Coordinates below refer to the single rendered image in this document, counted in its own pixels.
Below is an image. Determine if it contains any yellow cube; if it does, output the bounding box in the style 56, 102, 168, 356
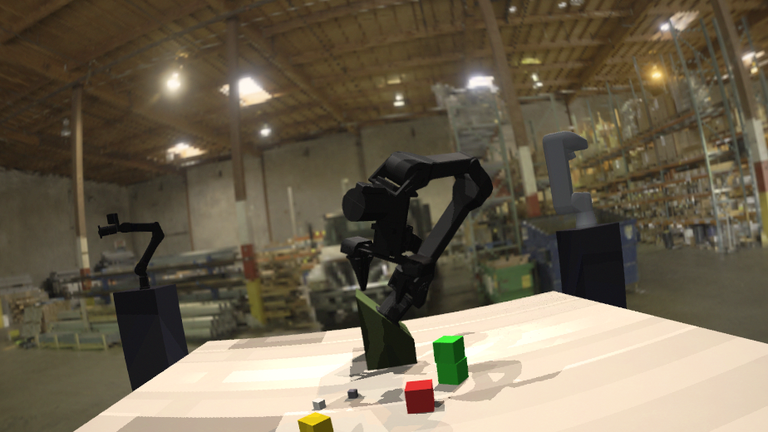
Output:
298, 412, 334, 432

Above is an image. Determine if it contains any red block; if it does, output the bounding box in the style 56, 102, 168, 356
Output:
405, 380, 435, 414

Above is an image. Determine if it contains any green block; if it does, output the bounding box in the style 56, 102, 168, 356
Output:
436, 356, 469, 385
432, 336, 465, 365

